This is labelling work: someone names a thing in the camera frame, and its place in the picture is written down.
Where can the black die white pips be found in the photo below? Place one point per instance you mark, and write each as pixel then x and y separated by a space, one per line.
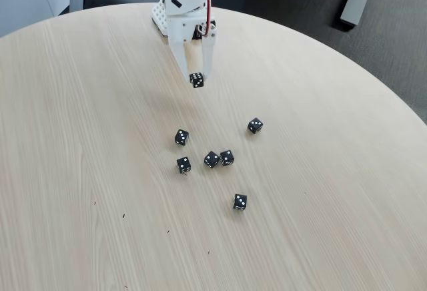
pixel 227 157
pixel 239 202
pixel 197 80
pixel 255 125
pixel 183 165
pixel 181 137
pixel 211 159

